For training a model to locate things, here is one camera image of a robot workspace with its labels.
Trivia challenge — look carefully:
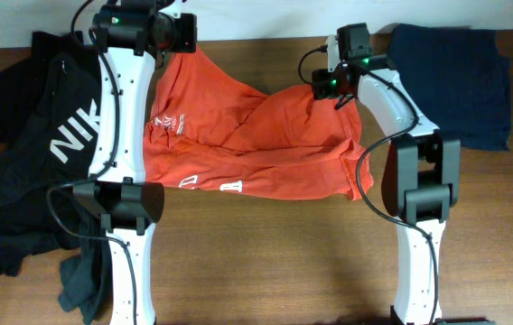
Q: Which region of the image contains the red soccer t-shirt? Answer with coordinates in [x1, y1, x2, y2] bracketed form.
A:
[144, 51, 373, 200]

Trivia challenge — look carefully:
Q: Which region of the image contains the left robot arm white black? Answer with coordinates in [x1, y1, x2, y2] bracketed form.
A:
[73, 0, 197, 324]

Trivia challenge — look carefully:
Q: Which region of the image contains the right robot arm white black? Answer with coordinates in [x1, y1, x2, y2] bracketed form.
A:
[311, 23, 461, 324]

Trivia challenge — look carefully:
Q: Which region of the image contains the folded navy blue shirt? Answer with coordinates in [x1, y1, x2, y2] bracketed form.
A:
[387, 24, 511, 151]

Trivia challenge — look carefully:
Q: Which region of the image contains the black mesh garment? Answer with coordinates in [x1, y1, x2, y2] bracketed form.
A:
[0, 32, 100, 143]

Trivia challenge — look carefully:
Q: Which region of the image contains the black Nike t-shirt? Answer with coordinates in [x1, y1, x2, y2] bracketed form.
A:
[0, 54, 111, 324]

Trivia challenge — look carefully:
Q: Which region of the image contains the right black cable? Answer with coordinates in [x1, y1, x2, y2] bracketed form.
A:
[296, 44, 441, 325]

